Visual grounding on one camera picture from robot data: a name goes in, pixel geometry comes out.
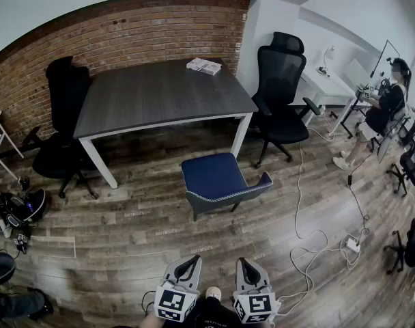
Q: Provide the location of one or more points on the striped cover book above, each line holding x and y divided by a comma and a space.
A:
204, 67

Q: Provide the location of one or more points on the blue upholstered chair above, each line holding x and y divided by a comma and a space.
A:
211, 173

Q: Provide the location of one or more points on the black pole stand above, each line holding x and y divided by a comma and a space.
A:
386, 46

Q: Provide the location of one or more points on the small black device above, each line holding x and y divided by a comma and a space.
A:
21, 241

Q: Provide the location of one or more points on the white power strip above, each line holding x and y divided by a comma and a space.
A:
352, 244

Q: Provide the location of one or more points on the person's left forearm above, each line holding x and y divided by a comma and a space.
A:
149, 321

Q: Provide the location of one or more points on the black mesh headrest office chair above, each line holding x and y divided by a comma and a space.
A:
279, 80

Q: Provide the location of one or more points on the black-legged desk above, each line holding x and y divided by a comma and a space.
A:
351, 115

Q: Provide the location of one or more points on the black equipment bag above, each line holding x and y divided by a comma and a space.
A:
23, 205

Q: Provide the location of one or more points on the white desk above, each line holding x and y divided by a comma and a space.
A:
325, 84

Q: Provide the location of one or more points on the white flat panel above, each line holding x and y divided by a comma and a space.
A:
357, 72

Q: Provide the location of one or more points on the person's black printed shirt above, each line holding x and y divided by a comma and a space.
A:
214, 314

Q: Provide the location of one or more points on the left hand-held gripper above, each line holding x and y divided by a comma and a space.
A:
175, 302

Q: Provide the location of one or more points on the dark wood table white legs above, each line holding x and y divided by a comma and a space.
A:
159, 94

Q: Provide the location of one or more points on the black high-back office chair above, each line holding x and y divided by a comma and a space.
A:
67, 91

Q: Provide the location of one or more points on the person's right shoe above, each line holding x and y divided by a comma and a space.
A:
214, 292

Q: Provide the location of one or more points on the grey chair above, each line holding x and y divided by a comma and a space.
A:
390, 133

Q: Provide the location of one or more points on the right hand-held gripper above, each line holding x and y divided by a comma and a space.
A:
257, 307

